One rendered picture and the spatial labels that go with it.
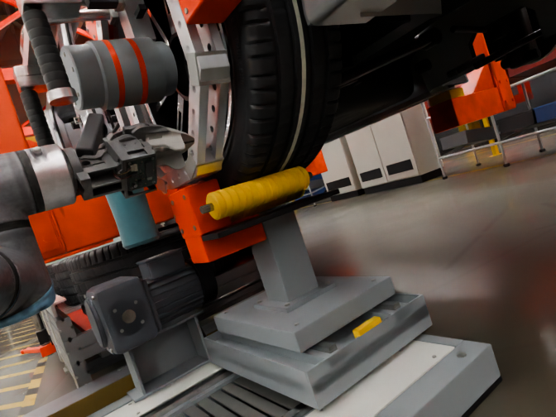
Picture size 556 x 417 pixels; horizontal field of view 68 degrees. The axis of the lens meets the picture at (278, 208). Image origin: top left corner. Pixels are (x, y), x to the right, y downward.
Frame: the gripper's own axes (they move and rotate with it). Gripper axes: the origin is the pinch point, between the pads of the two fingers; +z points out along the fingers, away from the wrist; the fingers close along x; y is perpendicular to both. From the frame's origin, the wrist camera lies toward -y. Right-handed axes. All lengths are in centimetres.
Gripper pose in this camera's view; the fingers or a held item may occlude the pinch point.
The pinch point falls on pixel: (184, 139)
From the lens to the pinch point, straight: 76.0
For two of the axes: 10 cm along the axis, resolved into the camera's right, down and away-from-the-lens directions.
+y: 6.0, 5.7, -5.6
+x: 1.5, -7.7, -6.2
